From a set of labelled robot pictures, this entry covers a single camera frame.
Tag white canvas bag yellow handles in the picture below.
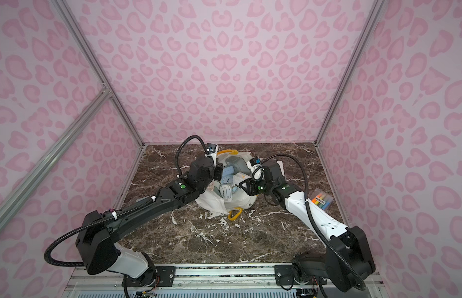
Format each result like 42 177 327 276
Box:
196 150 260 214

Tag small white digital clock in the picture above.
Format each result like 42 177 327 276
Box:
220 185 233 203

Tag white rectangular digital clock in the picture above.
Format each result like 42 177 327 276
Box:
277 160 285 176

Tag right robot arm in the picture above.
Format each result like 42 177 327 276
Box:
238 157 376 292

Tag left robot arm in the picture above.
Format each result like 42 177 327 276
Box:
76 156 224 285

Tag grey blue square clock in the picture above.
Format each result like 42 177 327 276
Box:
226 155 251 176

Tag clear marker pack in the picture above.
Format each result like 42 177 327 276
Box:
309 188 334 211

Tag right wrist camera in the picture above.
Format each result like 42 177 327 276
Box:
249 157 261 173

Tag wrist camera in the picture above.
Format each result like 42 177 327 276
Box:
206 143 219 155
249 157 261 173

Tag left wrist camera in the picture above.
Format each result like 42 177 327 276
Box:
206 143 219 155

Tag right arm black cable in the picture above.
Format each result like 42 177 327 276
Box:
252 154 367 291

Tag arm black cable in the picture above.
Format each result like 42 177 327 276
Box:
252 154 367 291
44 135 209 268

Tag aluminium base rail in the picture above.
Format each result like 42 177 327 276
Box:
62 263 388 298

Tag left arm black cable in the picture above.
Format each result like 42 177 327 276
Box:
44 135 209 268

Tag left frame aluminium strut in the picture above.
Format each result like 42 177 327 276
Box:
0 88 110 234

